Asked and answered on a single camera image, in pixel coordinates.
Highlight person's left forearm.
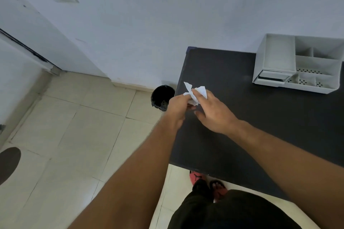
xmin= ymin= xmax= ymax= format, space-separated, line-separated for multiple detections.
xmin=67 ymin=119 xmax=186 ymax=229

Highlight black shorts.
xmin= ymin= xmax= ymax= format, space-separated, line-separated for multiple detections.
xmin=167 ymin=179 xmax=302 ymax=229

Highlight person's right hand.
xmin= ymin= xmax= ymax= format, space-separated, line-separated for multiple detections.
xmin=192 ymin=89 xmax=243 ymax=135

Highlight white door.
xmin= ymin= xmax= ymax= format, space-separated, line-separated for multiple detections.
xmin=0 ymin=0 xmax=108 ymax=78

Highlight person's left hand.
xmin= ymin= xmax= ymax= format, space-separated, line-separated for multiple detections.
xmin=161 ymin=93 xmax=198 ymax=130

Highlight person's right forearm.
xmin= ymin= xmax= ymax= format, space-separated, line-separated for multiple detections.
xmin=232 ymin=120 xmax=344 ymax=229

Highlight red slipper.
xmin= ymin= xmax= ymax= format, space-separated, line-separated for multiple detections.
xmin=209 ymin=180 xmax=229 ymax=200
xmin=189 ymin=171 xmax=208 ymax=186

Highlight white plastic desk organizer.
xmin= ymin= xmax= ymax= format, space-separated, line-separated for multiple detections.
xmin=252 ymin=33 xmax=344 ymax=94

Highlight white paper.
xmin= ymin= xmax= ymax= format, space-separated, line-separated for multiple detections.
xmin=183 ymin=81 xmax=208 ymax=106

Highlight black trash bin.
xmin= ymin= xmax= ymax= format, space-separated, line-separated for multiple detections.
xmin=150 ymin=85 xmax=176 ymax=112

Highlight dark round floor object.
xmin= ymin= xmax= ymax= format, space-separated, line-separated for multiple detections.
xmin=0 ymin=147 xmax=22 ymax=186

